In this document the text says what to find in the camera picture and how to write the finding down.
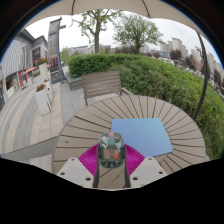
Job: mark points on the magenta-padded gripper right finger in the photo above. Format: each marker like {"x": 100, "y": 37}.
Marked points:
{"x": 148, "y": 171}

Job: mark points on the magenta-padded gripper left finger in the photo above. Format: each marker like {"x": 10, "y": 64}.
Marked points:
{"x": 75, "y": 171}

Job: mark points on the patterned computer mouse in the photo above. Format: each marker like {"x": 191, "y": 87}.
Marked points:
{"x": 111, "y": 153}

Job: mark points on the blue mouse pad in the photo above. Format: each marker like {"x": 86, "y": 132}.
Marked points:
{"x": 146, "y": 135}

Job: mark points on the white planter box with flowers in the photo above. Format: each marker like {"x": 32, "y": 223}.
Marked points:
{"x": 44, "y": 71}
{"x": 43, "y": 100}

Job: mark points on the wooden slat chair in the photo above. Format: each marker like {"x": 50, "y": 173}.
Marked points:
{"x": 100, "y": 83}

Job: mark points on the green hedge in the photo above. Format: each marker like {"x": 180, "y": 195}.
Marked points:
{"x": 160, "y": 80}

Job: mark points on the dark curved parasol pole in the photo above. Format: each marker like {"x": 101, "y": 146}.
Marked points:
{"x": 204, "y": 80}

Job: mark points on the grey storefront building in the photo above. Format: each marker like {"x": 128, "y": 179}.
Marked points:
{"x": 16, "y": 60}

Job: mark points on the distant apartment buildings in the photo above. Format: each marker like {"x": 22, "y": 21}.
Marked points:
{"x": 176, "y": 45}

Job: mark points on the tall grey sign pillar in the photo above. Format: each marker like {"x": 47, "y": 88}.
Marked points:
{"x": 53, "y": 43}

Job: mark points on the thin-crowned tree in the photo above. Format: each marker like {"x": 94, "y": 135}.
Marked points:
{"x": 97, "y": 40}

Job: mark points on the full-crowned tree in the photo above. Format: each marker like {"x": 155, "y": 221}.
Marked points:
{"x": 136, "y": 31}

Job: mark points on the beige parasol canopy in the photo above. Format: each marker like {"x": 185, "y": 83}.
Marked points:
{"x": 110, "y": 5}

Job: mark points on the grey stone planter wall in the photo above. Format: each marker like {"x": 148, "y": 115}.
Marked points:
{"x": 75, "y": 83}

